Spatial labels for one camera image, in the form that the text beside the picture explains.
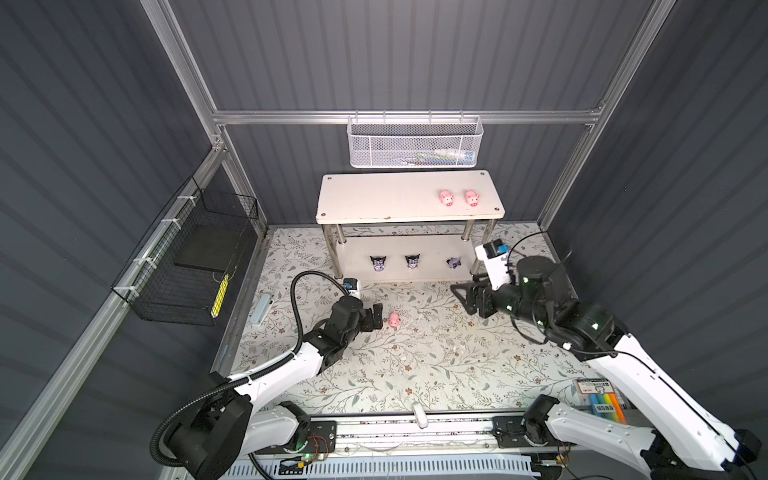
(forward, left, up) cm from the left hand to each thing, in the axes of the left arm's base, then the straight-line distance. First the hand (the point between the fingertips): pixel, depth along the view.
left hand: (368, 305), depth 86 cm
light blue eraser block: (+5, +35, -8) cm, 36 cm away
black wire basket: (+2, +44, +17) cm, 47 cm away
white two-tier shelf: (+42, -16, -8) cm, 45 cm away
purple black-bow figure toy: (+14, -28, 0) cm, 31 cm away
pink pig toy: (0, -8, -9) cm, 12 cm away
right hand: (-9, -22, +21) cm, 32 cm away
